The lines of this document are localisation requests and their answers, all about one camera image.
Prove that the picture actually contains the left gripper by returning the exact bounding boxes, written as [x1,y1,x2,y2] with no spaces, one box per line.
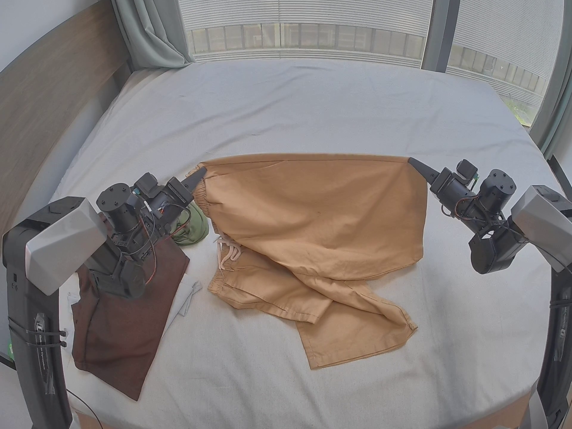
[150,177,195,223]

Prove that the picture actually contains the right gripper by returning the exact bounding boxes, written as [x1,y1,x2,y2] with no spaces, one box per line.
[430,167,481,205]

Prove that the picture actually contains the tan shorts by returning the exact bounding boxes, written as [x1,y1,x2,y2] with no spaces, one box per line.
[197,152,432,371]

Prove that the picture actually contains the bed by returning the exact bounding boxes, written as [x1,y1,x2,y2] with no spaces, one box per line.
[0,0,572,429]

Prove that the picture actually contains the green garment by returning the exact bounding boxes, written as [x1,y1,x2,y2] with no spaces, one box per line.
[172,201,210,245]

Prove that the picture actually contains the pale grey garment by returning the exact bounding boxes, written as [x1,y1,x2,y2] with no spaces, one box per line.
[60,280,204,343]

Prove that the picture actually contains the grey-green curtain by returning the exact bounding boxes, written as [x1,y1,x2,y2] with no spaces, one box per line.
[107,0,196,70]
[529,0,572,162]

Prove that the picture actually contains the brown garment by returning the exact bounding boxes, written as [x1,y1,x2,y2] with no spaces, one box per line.
[71,235,190,402]

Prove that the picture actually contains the window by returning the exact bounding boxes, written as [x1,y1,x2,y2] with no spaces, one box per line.
[172,0,572,129]

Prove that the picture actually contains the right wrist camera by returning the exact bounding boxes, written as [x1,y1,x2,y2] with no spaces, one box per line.
[455,159,480,183]

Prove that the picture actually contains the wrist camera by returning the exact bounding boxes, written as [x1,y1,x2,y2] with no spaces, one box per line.
[133,173,162,201]
[455,159,480,183]

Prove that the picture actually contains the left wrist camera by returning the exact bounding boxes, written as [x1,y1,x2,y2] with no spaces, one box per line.
[133,173,162,201]

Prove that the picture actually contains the black cable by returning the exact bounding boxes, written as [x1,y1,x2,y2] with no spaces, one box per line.
[67,389,105,429]

